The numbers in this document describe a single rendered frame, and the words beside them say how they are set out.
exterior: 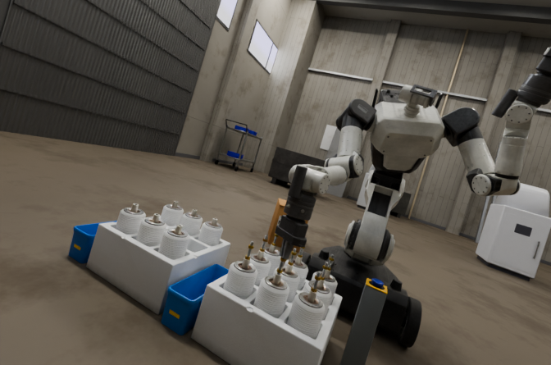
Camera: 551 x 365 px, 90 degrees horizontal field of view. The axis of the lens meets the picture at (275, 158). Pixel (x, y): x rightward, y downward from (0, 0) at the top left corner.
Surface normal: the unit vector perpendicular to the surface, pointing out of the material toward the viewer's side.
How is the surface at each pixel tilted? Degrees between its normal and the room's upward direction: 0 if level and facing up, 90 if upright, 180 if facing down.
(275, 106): 90
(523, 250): 90
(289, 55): 90
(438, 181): 90
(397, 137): 133
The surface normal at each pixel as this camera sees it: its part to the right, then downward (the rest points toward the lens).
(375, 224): -0.04, -0.72
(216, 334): -0.36, -0.10
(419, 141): -0.19, 0.66
